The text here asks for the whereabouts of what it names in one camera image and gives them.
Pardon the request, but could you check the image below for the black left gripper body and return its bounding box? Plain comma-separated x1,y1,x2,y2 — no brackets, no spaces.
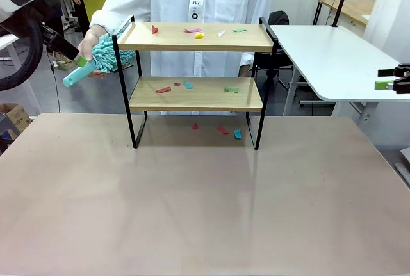
40,23,73,53

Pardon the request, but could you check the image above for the white desk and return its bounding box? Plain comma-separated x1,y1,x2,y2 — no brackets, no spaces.
0,34,42,115

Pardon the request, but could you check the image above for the grey metal base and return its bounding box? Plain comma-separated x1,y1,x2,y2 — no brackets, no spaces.
393,147,410,190

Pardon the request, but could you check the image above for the tan floor mat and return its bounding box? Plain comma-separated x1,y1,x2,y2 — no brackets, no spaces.
53,59,81,72

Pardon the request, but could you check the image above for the black corrugated cable conduit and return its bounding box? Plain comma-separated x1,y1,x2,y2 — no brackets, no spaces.
0,2,45,92

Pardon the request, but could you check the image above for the person in black clothes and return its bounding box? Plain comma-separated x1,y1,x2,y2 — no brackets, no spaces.
59,0,90,37

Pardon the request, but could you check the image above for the black office chair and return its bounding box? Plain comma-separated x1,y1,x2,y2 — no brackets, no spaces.
252,10,300,91

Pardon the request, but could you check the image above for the teal chenille duster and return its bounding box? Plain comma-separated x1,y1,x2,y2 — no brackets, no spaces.
62,31,137,89

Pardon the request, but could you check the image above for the wooden background table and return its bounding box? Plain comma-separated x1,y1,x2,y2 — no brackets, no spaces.
318,0,375,27

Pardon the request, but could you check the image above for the person's right hand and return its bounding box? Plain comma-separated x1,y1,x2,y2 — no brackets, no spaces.
78,25,112,62

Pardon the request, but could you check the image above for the thin black floor cable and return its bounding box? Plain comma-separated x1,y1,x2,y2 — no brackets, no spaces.
47,50,62,113

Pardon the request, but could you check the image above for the two-tier wooden shelf black frame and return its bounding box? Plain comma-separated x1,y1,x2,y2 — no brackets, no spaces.
111,15,279,150

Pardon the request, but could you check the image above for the person's left hand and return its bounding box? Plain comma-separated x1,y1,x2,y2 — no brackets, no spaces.
238,63,254,79

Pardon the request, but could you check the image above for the white side table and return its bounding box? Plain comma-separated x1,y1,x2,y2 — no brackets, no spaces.
268,24,410,126

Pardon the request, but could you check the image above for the cardboard box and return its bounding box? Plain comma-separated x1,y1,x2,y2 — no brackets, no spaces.
0,102,33,134

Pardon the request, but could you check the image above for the white background equipment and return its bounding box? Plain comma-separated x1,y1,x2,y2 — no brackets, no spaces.
44,0,79,32

